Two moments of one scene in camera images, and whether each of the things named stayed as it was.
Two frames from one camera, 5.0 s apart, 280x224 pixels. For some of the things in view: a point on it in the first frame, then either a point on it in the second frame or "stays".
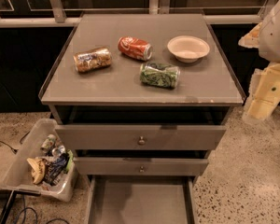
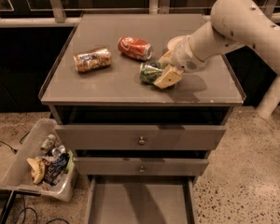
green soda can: (159, 75) stays
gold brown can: (92, 60) stays
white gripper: (276, 36) to (184, 57)
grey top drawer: (139, 137) stays
